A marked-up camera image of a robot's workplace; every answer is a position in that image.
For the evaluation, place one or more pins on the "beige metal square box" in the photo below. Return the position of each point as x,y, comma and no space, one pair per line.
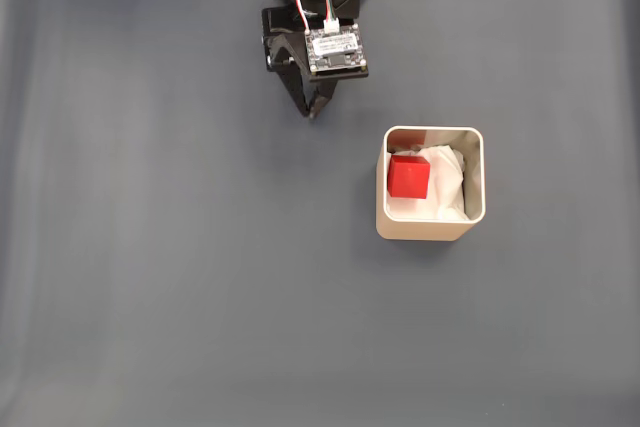
430,231

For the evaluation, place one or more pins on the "camera board on black mount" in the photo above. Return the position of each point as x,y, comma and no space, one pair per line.
335,49

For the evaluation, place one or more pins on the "red cube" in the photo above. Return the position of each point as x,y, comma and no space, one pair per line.
409,177

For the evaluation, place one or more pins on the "white crumpled tissue paper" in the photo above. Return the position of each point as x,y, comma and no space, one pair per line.
447,187

